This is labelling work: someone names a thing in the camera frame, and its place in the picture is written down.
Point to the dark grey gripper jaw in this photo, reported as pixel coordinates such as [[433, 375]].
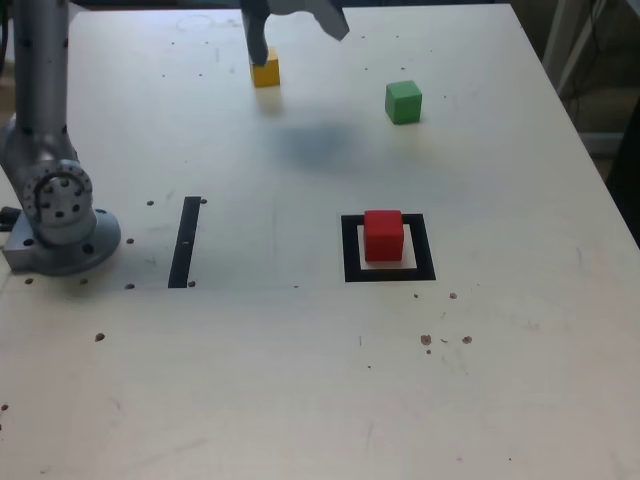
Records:
[[256, 35]]

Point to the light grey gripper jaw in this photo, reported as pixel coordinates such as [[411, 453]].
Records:
[[327, 17]]

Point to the yellow cube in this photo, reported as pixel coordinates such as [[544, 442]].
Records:
[[267, 75]]

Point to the green cube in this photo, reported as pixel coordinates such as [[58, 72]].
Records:
[[403, 102]]

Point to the red cube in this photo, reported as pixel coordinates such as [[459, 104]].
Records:
[[384, 235]]

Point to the black tape square outline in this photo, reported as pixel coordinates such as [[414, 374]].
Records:
[[350, 270]]

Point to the black tape strip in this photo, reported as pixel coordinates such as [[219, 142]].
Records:
[[184, 245]]

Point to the black base connector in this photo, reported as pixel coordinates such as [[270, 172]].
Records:
[[9, 216]]

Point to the dark background furniture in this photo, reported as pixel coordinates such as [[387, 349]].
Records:
[[627, 160]]

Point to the white background frame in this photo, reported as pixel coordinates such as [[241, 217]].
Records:
[[570, 45]]

